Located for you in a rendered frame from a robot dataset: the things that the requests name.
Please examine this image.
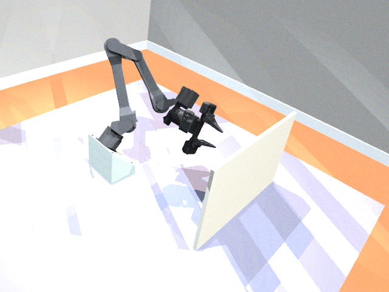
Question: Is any cream flat panel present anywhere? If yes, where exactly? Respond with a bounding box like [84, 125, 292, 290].
[193, 112, 297, 251]

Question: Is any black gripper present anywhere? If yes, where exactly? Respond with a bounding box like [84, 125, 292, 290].
[182, 102, 223, 155]

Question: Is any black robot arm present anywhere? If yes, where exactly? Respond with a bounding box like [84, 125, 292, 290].
[95, 38, 199, 152]

